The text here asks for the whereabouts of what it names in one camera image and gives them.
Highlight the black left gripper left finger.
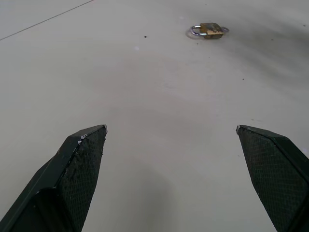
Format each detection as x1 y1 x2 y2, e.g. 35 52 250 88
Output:
0 124 108 232

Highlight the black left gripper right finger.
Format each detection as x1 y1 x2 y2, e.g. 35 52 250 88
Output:
236 124 309 232

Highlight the brass padlock with silver shackle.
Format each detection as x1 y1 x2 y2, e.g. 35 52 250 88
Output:
190 22 224 40

